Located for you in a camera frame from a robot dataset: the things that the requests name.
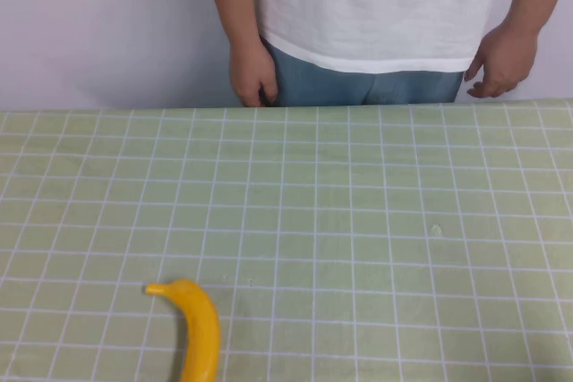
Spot person's right hand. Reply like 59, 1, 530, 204
228, 34, 280, 108

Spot person's left hand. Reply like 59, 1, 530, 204
463, 21, 541, 99

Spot yellow banana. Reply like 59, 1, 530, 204
143, 278, 222, 382

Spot blue jeans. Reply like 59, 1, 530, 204
260, 36, 466, 107

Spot white t-shirt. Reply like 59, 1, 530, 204
250, 0, 521, 75

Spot green checked tablecloth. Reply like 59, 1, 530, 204
0, 98, 573, 382

